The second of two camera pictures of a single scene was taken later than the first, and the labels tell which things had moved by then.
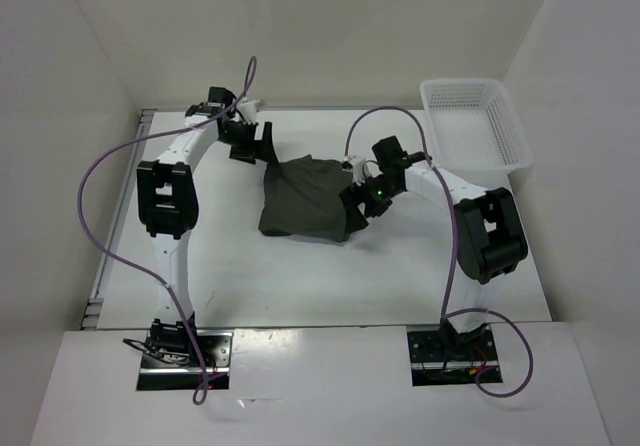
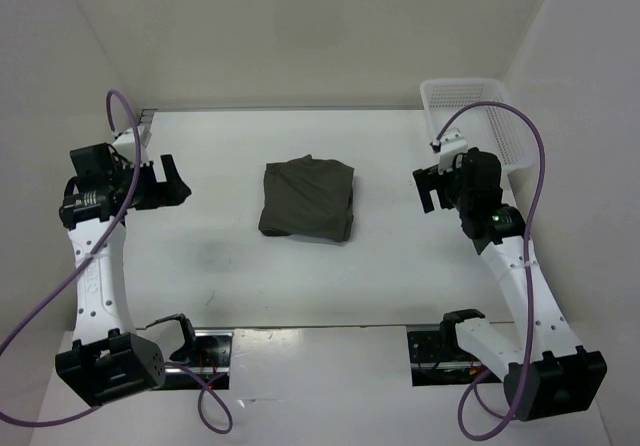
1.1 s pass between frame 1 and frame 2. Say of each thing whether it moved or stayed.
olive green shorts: stayed
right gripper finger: moved
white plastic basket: stayed
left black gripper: moved
